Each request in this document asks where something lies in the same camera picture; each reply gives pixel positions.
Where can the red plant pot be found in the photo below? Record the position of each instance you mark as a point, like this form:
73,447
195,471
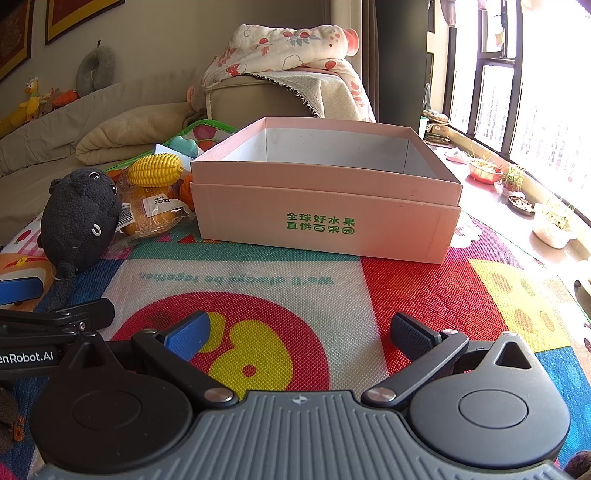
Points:
485,174

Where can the small potted plant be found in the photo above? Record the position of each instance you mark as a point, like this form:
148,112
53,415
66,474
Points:
512,182

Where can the floral blanket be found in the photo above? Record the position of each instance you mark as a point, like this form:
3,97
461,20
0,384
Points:
277,46

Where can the packaged bread bun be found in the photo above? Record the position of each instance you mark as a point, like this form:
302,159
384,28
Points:
150,214

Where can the black plush toy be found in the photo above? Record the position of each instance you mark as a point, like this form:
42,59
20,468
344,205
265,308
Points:
78,212

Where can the hanging clothes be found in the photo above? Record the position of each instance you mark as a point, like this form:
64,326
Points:
489,18

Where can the grey fringed towel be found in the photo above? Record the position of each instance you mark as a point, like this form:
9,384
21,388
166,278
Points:
314,90

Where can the colourful play mat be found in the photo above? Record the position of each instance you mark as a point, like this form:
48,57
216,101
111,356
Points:
300,300

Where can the white plant pot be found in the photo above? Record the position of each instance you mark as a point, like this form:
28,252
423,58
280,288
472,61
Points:
554,233

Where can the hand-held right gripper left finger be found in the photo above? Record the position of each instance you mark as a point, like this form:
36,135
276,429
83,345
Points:
187,337

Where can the dark round dish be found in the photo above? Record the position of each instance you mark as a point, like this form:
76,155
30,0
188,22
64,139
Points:
521,204

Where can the orange toy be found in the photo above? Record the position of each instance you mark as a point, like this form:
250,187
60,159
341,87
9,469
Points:
186,194

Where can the beige folded blanket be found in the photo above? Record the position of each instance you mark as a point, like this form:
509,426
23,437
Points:
129,134

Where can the framed wall picture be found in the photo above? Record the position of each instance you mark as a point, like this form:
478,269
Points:
78,18
14,37

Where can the black window frame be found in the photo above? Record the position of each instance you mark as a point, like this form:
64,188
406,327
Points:
519,78

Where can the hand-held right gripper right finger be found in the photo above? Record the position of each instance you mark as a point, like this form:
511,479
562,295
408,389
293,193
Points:
413,339

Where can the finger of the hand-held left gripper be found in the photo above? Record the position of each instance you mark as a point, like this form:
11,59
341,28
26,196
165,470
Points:
21,290
87,311

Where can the teal squishy toy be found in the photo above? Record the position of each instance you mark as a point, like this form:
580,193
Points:
183,145

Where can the yellow plush toy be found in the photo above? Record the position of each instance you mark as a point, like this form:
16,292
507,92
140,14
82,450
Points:
31,99

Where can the pink slipper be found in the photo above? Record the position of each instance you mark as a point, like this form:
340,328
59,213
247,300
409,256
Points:
457,156

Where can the pink cardboard box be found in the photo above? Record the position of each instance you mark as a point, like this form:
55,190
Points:
323,207

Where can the beige sofa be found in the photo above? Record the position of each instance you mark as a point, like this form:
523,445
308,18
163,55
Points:
41,147

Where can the dark curtain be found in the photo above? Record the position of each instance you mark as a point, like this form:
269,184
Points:
401,60

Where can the yellow corn toy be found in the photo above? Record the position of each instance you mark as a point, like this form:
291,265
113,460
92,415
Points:
154,170

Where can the orange carrot plush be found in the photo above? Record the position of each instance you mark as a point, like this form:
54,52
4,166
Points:
65,98

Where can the grey neck pillow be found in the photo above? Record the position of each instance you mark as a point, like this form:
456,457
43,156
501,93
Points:
85,69

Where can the brown plush toy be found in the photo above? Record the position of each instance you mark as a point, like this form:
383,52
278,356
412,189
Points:
46,104

